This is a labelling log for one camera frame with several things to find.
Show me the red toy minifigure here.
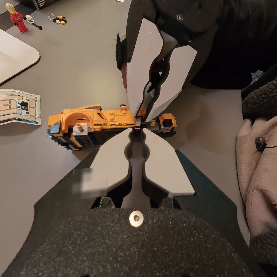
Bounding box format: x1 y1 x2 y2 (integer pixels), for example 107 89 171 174
5 2 28 33

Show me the black toy set box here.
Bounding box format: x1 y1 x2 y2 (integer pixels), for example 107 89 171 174
19 0 65 11

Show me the orange toy brick car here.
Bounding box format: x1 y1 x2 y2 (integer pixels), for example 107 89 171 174
46 104 177 151

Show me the person's right forearm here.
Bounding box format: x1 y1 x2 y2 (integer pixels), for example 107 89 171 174
190 0 277 89

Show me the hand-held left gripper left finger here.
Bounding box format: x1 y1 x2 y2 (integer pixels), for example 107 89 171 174
90 128 133 192

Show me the white book stand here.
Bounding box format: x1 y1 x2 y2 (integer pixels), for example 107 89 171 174
0 28 40 85

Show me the person's right hand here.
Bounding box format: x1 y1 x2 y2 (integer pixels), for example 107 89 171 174
121 62 128 93

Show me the sticker sheet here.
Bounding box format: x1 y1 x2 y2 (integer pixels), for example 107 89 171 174
0 89 41 126

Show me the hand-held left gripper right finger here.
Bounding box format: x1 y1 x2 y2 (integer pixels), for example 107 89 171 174
142 128 195 199

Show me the black drawstring toggle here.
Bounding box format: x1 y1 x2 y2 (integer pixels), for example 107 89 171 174
255 137 277 152

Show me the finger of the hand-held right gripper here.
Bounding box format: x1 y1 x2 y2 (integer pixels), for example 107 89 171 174
143 46 198 124
126 17 165 119

